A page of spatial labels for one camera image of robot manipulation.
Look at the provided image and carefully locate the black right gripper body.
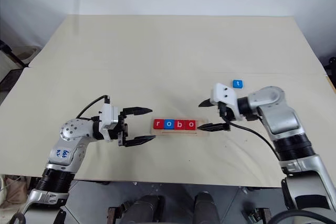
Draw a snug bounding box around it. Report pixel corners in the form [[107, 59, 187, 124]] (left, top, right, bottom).
[[216, 102, 237, 131]]

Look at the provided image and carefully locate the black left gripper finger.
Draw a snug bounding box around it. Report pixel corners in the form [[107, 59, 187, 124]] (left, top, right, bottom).
[[122, 106, 153, 118], [123, 135, 157, 148]]

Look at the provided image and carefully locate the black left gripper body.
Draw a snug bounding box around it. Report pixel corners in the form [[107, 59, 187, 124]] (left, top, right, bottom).
[[117, 108, 130, 147]]

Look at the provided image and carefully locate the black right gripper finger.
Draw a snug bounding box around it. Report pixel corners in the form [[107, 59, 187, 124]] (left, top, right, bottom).
[[196, 123, 231, 132], [198, 98, 218, 109]]

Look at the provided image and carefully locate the wooden tile holder strip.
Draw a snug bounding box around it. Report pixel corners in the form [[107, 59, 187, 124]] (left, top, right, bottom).
[[151, 119, 214, 137]]

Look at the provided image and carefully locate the dark rounded shape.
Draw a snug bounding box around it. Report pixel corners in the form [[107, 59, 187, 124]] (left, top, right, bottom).
[[193, 191, 222, 224], [130, 194, 161, 224]]

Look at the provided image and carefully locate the black equipment piece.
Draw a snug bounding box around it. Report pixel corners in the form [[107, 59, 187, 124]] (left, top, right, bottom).
[[324, 55, 336, 78]]

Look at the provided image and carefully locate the white crumpled bag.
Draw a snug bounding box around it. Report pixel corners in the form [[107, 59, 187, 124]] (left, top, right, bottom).
[[0, 174, 32, 209]]

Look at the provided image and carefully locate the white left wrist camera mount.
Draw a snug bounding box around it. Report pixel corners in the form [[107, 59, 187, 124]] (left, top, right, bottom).
[[99, 104, 121, 142]]

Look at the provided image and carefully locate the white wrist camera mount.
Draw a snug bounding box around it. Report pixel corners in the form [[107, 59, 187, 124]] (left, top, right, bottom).
[[211, 82, 246, 122], [99, 104, 121, 142]]

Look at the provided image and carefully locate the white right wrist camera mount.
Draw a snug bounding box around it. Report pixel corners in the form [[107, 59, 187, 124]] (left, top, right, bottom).
[[211, 82, 246, 122]]

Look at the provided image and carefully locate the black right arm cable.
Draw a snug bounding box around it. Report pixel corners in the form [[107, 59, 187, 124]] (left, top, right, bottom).
[[225, 120, 280, 161]]

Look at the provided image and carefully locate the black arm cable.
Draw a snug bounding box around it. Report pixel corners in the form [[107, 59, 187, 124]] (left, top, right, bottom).
[[75, 94, 111, 120], [225, 120, 280, 161]]

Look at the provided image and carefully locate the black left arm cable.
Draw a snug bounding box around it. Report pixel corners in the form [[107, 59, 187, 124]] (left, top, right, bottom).
[[75, 94, 111, 120]]

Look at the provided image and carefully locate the thick black cable loop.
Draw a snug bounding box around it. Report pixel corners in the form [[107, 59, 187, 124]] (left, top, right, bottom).
[[270, 208, 336, 224]]

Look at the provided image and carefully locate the black metal frame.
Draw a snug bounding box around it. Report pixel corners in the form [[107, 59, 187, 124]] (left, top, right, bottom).
[[0, 39, 29, 69]]

